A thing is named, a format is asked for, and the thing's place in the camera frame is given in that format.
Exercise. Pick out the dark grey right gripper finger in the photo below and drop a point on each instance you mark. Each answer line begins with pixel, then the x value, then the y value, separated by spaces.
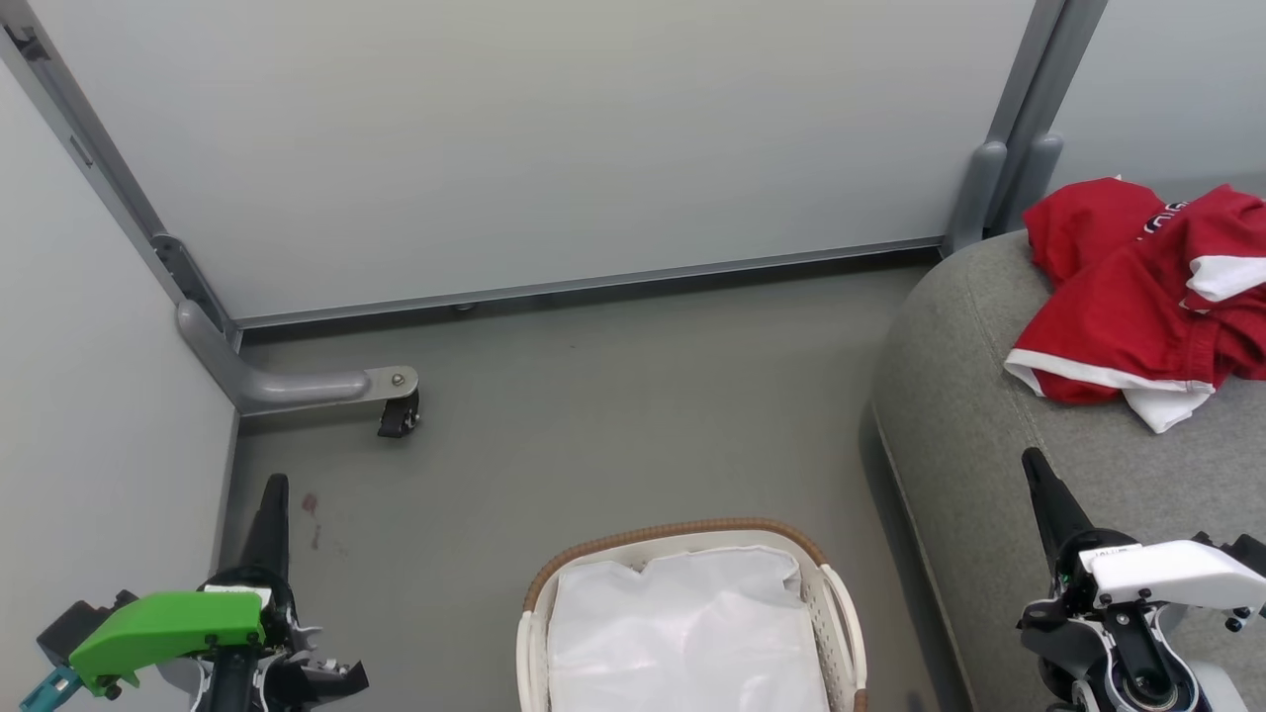
pixel 1054 509

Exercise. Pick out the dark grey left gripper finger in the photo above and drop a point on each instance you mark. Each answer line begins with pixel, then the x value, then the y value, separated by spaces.
pixel 269 529

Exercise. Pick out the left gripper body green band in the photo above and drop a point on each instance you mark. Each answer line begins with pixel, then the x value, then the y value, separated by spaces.
pixel 158 628

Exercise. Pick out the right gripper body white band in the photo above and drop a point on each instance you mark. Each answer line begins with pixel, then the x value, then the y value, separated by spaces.
pixel 1167 578

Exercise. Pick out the red and white basketball jersey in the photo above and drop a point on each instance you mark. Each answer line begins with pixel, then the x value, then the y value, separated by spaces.
pixel 1137 297

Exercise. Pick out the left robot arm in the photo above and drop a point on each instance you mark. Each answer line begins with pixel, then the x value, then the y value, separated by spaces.
pixel 229 684

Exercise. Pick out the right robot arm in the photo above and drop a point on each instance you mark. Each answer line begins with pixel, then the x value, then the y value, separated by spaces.
pixel 1137 672

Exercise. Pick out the white laundry basket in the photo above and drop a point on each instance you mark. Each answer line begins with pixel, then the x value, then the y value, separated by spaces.
pixel 841 613

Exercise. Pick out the white plastic basket liner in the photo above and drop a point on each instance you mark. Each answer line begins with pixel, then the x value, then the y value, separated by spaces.
pixel 682 633

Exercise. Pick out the grey fabric sofa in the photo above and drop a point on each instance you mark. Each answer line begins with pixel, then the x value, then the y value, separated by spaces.
pixel 989 445

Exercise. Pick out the grey metal partition foot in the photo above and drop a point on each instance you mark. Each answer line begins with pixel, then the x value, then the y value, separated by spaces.
pixel 287 386

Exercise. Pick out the black caster wheel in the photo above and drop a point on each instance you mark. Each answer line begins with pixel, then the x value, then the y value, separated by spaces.
pixel 400 415

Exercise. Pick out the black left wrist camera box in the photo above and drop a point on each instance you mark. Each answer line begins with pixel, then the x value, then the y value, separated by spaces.
pixel 84 625

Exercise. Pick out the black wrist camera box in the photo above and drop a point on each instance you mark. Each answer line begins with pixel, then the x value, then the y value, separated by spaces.
pixel 84 625
pixel 1236 549

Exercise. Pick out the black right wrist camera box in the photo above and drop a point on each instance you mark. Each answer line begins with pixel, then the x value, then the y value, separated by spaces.
pixel 1236 549

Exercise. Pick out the grey partition double post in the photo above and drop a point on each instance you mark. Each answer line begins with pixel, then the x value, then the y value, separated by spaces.
pixel 1019 129

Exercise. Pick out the grey partition corner post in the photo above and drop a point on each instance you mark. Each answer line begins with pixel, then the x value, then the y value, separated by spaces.
pixel 109 168

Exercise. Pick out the grey partition base rail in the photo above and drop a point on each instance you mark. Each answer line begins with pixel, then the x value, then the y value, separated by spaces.
pixel 593 285

